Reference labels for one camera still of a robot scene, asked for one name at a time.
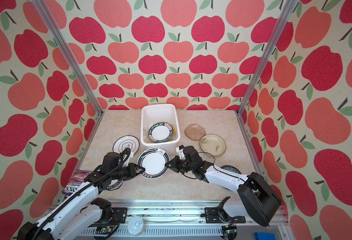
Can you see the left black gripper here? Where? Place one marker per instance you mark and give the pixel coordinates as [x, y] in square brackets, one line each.
[136, 167]

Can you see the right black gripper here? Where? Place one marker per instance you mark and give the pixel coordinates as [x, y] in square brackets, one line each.
[172, 165]

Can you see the white plate green red rim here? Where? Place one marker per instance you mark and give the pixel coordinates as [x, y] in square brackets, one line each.
[154, 161]

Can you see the white plate green lettered rim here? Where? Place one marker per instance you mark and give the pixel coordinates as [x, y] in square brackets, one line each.
[161, 132]

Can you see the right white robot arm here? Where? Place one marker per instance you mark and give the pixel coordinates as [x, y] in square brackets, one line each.
[256, 198]

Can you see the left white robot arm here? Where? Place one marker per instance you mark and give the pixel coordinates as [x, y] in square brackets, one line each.
[84, 208]

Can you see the white plastic bin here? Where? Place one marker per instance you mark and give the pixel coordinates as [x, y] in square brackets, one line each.
[160, 128]

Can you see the white plate green text rim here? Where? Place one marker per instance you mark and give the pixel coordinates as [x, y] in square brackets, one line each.
[113, 186]

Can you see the white plate black flower outline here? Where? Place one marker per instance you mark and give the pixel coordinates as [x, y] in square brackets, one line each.
[124, 142]

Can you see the pink ribbed glass plate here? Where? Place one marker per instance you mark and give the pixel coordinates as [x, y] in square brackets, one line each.
[195, 132]

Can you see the cream plate with plant drawing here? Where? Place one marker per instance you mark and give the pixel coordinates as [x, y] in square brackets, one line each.
[213, 144]

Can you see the purple snack bag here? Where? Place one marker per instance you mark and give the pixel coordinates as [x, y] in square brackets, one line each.
[75, 181]

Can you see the blue patterned plate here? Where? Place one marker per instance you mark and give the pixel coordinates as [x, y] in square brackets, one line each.
[231, 169]

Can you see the blue object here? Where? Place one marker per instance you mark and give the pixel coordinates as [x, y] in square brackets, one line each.
[264, 236]

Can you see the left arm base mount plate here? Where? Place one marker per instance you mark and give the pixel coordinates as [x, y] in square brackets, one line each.
[112, 216]

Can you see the aluminium front rail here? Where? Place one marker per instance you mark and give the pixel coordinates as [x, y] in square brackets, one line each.
[181, 219]

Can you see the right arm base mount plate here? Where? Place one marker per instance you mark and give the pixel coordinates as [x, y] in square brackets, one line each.
[219, 216]

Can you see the left aluminium frame post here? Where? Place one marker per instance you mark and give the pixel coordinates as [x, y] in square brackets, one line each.
[54, 29]

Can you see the aluminium frame post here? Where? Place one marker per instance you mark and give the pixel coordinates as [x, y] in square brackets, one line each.
[54, 29]
[286, 12]

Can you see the right aluminium frame post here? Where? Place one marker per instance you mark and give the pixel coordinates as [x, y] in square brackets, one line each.
[286, 12]

